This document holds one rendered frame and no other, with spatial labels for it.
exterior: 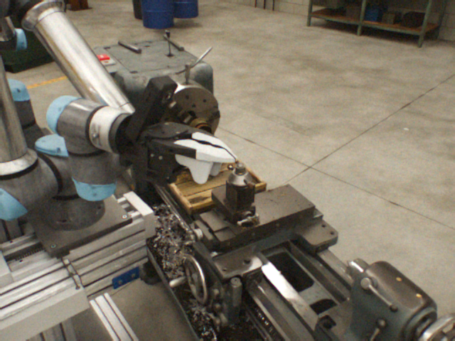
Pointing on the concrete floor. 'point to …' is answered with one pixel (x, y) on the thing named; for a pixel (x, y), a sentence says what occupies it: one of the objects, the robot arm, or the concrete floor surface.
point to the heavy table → (77, 5)
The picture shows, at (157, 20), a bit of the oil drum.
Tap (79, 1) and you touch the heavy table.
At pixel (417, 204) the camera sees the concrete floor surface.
